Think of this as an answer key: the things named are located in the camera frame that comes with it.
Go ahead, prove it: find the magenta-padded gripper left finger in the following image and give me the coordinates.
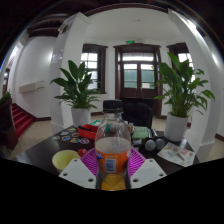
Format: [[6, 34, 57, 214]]
[[58, 147, 100, 190]]

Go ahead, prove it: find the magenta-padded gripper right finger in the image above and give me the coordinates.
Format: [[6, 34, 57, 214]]
[[127, 147, 168, 190]]

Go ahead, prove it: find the orange-labelled clear drink bottle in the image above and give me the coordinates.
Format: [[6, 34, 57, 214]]
[[94, 99, 133, 192]]

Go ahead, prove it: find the yellow cup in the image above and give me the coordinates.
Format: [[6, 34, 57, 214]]
[[51, 149, 82, 174]]

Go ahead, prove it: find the dark device with grey domes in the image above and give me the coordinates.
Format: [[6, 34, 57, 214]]
[[143, 136, 166, 152]]

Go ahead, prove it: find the white printed leaflet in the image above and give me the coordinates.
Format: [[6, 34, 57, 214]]
[[156, 141, 197, 168]]

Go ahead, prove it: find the sheet of colourful round stickers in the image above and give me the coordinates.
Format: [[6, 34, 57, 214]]
[[51, 126, 91, 146]]

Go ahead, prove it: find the black chair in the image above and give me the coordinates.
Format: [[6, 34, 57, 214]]
[[121, 101, 154, 130]]

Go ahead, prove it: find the red carpeted staircase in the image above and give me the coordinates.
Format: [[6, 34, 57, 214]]
[[11, 102, 36, 138]]

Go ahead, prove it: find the dark wooden planter with greenery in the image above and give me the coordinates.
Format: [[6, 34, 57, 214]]
[[0, 90, 20, 152]]

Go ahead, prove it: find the potted plant in white pot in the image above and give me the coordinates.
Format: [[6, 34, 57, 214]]
[[153, 51, 216, 143], [50, 59, 103, 129]]

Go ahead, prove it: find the dark wooden double door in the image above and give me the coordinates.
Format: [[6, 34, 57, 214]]
[[113, 42, 164, 117]]

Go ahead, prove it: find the dark-framed window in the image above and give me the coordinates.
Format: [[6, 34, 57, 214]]
[[80, 43, 109, 95], [166, 41, 197, 84]]

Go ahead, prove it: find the white wall-mounted unit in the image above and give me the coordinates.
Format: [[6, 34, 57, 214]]
[[18, 80, 46, 95]]

